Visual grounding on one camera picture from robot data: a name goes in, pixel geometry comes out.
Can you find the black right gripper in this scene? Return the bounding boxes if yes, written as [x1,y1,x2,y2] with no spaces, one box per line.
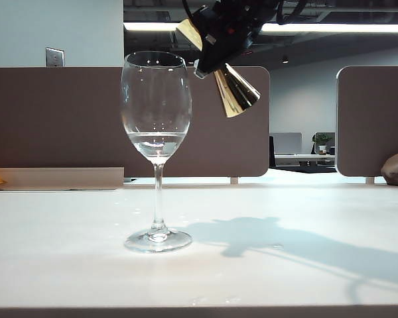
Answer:
[192,0,280,80]

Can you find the gold double-ended jigger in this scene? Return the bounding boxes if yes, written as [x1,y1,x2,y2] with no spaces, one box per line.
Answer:
[175,19,261,119]

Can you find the clear wine glass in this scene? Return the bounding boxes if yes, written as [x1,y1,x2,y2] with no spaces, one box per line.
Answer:
[120,50,194,254]

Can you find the long ceiling light strip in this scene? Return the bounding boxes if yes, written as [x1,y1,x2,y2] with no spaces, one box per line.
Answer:
[123,21,398,34]

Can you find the black office chair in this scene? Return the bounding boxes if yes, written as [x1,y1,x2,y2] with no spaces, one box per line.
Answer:
[269,135,277,168]

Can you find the grey office desk screen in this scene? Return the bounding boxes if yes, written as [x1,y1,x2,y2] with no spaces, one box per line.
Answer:
[273,132,302,155]

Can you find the white office desk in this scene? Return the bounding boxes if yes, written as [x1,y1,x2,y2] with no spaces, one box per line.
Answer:
[274,153,336,167]

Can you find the small potted green plant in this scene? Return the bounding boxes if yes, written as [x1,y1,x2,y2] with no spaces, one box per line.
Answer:
[312,132,335,155]

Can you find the brown desk divider panel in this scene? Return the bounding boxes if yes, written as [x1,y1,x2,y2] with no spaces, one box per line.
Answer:
[335,65,398,178]
[0,66,271,178]

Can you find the thin black cable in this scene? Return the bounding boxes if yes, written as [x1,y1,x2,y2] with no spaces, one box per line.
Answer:
[181,0,195,19]

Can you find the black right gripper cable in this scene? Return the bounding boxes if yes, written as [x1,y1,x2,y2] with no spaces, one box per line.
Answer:
[274,0,308,26]

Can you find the metal wall switch plate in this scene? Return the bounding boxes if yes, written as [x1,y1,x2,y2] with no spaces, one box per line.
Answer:
[45,47,66,68]

